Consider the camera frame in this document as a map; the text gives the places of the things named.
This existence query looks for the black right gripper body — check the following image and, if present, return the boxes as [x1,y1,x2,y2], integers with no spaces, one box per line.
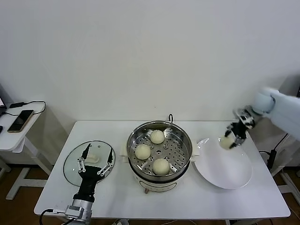
[231,105,256,139]

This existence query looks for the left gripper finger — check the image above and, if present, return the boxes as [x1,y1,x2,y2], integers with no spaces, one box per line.
[97,149,114,177]
[76,143,91,173]

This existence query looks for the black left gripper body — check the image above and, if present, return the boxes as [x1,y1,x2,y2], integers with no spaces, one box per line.
[73,165,104,203]

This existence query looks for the white steamed baozi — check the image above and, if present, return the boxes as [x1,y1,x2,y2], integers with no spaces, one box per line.
[152,158,170,175]
[219,137,235,150]
[150,130,165,144]
[135,144,151,160]

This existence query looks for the stainless steel steamer basket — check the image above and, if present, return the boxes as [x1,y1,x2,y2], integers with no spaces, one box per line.
[119,120,201,178]

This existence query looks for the round glass lid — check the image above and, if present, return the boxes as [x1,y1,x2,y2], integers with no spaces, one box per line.
[63,140,116,187]

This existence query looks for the white round plate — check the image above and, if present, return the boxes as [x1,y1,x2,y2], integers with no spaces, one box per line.
[192,137,253,190]

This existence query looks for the white electric cooker base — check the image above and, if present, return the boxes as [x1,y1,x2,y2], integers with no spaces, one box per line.
[128,152,194,195]

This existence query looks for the black gold-edged smartphone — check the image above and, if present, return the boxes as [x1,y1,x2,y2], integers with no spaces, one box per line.
[7,109,34,133]

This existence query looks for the white side table with phone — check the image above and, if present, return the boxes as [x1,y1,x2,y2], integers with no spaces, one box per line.
[0,100,53,200]

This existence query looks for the laptop with pink screen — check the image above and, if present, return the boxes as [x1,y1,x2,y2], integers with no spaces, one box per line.
[0,83,7,115]

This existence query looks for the black laptop cable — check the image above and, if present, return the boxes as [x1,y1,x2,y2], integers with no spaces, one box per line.
[259,132,289,170]

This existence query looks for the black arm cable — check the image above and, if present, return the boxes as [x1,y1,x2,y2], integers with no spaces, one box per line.
[39,208,55,225]

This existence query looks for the black adapter with cable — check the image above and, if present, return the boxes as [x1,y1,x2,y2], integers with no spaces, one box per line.
[2,100,47,117]

